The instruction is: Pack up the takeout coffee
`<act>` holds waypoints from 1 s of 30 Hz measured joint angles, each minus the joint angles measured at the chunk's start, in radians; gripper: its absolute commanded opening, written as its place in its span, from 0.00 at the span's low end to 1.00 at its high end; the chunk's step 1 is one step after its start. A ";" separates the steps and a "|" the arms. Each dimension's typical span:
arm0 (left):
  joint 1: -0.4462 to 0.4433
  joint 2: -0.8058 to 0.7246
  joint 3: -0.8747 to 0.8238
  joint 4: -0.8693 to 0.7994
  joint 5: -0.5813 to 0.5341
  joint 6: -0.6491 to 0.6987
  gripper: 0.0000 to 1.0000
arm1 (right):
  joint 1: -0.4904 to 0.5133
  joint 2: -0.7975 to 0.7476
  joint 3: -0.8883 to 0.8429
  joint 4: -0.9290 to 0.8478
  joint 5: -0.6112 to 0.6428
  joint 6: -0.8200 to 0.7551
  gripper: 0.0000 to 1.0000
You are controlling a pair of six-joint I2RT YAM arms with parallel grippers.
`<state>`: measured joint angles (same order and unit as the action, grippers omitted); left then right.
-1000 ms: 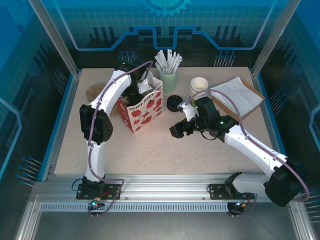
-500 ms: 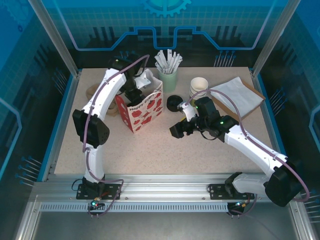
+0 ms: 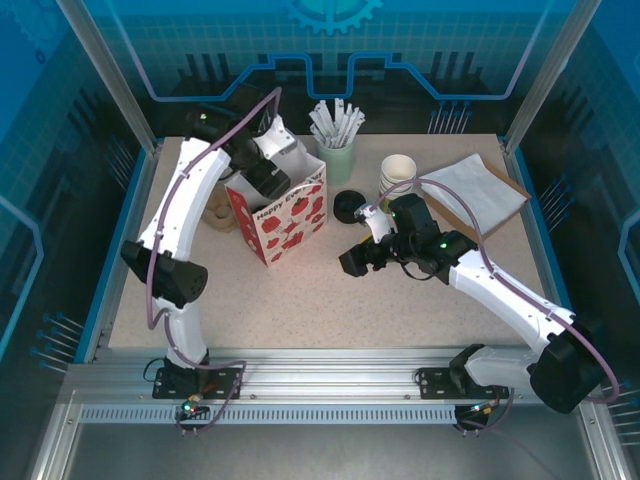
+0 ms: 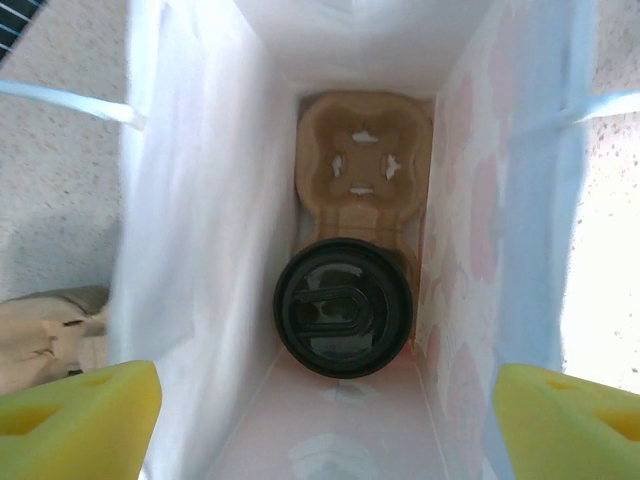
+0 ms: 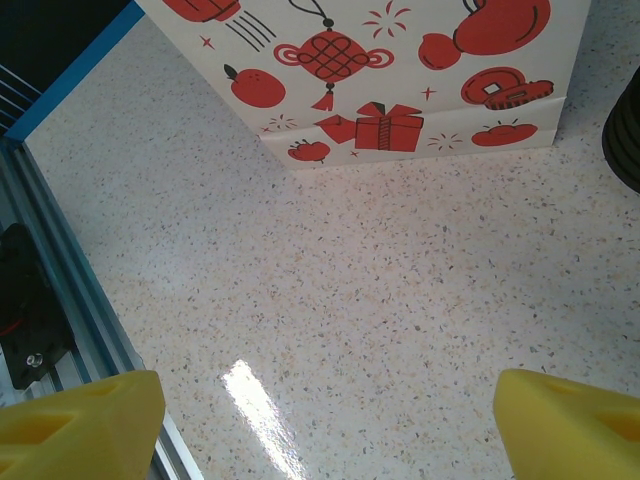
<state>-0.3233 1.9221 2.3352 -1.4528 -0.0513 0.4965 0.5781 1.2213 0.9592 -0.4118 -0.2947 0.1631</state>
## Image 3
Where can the red white paper gift bag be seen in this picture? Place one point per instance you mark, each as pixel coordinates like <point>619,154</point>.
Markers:
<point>290,230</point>

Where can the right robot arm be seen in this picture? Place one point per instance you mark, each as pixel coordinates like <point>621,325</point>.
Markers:
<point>500,295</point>

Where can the green paper coffee cup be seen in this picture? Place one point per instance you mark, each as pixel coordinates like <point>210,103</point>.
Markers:
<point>384,190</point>
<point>399,167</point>
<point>387,182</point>

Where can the black plastic cup lid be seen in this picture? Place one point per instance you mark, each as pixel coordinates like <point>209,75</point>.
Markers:
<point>346,220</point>
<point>347,200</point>
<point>346,216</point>

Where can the pale green holder cup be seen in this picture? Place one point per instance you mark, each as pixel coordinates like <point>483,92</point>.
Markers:
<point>335,165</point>

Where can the white wrapped straw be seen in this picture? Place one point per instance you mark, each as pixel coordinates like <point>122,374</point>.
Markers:
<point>324,122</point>
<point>339,120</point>
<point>358,127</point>
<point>353,125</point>
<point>318,127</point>
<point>346,122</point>

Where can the white paper napkin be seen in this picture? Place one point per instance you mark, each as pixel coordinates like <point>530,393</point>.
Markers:
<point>480,180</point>

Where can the small LED circuit board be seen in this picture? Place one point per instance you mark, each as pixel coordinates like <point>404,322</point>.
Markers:
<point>480,410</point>
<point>192,407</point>

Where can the grey metal shelf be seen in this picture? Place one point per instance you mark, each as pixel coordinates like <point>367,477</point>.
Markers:
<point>325,450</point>

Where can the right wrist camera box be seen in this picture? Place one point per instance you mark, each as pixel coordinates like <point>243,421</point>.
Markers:
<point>376,222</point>

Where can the aluminium mounting rail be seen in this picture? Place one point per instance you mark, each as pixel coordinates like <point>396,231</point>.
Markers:
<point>325,370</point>

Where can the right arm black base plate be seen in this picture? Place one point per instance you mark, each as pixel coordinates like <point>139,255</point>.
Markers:
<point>432,382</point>

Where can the aluminium frame post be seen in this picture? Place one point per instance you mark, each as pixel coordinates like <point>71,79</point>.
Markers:
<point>545,75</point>
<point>115,75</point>

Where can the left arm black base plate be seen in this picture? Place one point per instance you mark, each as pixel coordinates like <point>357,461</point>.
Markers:
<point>225,382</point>

